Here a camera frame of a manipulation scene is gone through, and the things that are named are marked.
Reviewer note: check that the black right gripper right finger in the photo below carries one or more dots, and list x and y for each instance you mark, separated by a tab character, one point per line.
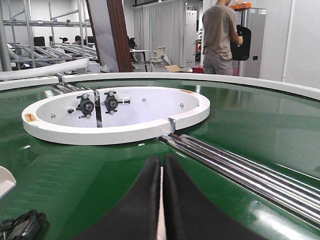
190	215

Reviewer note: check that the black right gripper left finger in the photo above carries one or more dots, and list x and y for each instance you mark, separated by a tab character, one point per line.
136	215

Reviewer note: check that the beige plastic dustpan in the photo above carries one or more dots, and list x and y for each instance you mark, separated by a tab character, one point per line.
7	181

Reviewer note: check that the chrome conveyor rollers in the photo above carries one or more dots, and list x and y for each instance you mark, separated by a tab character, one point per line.
290	194

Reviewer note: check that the metal roller conveyor rack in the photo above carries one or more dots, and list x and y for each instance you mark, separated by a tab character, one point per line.
40	33

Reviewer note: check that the white office chair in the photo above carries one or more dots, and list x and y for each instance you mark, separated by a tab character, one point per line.
158	58

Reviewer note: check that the white foam roll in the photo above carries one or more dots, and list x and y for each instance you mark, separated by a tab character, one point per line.
44	70

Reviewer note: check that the person in beige shirt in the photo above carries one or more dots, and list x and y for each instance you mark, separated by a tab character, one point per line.
220	28

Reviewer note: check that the brown wooden pillar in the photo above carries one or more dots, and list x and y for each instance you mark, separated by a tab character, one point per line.
120	36

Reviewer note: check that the grey metal cabinet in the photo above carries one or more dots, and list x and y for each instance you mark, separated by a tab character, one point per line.
254	19

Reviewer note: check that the right black bearing mount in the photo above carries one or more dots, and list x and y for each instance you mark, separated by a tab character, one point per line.
111	103

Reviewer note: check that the black bearing mount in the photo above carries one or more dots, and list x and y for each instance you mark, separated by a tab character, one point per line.
111	103
86	106

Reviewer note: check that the left black bearing mount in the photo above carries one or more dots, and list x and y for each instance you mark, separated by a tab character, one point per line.
86	106

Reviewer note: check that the white outer guard rail left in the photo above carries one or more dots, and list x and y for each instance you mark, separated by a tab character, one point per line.
28	82

